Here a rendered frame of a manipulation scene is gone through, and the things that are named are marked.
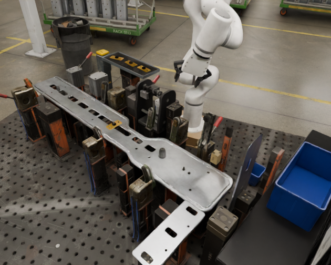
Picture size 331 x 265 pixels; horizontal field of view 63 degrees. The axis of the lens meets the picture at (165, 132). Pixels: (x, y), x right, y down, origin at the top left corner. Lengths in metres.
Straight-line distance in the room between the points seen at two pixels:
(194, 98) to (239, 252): 0.94
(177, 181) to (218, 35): 0.59
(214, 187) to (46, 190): 0.91
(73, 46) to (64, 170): 2.56
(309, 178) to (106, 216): 0.93
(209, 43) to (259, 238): 0.70
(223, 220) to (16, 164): 1.27
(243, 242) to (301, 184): 0.38
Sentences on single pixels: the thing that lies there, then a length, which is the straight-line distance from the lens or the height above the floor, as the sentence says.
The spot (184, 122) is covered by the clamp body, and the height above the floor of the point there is 1.07.
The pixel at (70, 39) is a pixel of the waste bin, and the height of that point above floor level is 0.57.
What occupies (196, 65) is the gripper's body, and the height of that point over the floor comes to 1.40.
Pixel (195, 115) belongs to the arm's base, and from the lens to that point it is 1.69.
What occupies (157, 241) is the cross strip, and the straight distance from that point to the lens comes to 0.99.
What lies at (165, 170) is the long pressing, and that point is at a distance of 1.18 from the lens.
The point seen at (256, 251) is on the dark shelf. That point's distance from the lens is 0.99.
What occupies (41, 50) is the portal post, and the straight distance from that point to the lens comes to 5.08.
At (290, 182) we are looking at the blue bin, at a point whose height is 1.03.
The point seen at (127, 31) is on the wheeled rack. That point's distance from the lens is 5.07.
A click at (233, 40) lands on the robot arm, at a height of 1.52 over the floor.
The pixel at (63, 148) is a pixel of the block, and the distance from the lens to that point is 1.72.
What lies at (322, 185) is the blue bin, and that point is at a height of 1.03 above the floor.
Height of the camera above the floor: 1.86
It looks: 39 degrees down
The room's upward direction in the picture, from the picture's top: 2 degrees clockwise
